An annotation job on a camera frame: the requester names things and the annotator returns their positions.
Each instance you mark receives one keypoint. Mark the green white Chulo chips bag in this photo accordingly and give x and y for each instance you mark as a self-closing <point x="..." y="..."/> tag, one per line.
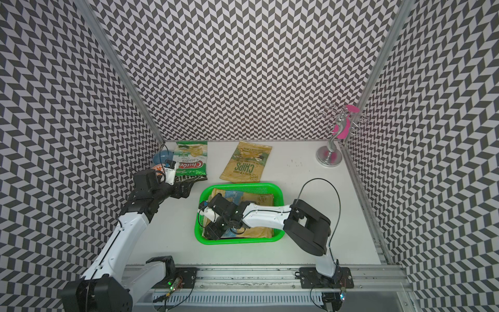
<point x="191" y="157"/>

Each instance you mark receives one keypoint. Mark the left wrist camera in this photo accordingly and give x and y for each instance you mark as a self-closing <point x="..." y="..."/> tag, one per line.
<point x="169" y="168"/>

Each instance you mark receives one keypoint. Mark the brown Kettle chips bag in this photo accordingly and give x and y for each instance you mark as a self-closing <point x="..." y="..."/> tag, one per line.
<point x="190" y="178"/>

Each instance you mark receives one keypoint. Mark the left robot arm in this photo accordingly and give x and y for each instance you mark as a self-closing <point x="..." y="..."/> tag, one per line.
<point x="103" y="286"/>

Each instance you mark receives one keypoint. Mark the green plastic basket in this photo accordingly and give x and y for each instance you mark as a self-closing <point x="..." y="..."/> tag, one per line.
<point x="254" y="188"/>

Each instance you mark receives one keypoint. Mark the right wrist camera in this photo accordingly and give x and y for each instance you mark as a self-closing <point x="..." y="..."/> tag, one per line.
<point x="207" y="212"/>

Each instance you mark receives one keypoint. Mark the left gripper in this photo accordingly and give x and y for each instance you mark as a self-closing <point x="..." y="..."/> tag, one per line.
<point x="178" y="194"/>

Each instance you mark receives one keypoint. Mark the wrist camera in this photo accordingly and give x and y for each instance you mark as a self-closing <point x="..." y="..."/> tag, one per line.
<point x="207" y="212"/>
<point x="169" y="168"/>

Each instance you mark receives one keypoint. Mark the aluminium front rail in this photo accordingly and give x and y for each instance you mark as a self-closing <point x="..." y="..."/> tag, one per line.
<point x="390" y="278"/>

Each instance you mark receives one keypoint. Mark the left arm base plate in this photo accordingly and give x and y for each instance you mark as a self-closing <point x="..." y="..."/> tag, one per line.
<point x="184" y="277"/>

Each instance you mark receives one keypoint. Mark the tan green kettle CHIPS bag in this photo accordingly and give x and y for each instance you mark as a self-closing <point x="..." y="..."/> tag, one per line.
<point x="247" y="163"/>

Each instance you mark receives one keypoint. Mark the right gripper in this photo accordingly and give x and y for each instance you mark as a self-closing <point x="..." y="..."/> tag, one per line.
<point x="215" y="233"/>

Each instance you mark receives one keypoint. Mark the orange patterned bowl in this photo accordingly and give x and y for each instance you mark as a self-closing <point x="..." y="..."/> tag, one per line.
<point x="159" y="169"/>

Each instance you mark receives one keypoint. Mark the blue bowl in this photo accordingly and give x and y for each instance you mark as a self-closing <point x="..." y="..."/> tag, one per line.
<point x="161" y="157"/>

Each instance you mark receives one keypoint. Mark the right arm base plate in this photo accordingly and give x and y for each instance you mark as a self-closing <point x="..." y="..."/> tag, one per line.
<point x="310" y="279"/>

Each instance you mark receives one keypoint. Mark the yellow blue CHIPS bag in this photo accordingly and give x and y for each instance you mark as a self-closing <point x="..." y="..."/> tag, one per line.
<point x="237" y="197"/>

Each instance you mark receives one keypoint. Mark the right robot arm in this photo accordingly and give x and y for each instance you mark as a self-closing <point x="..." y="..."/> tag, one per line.
<point x="307" y="227"/>

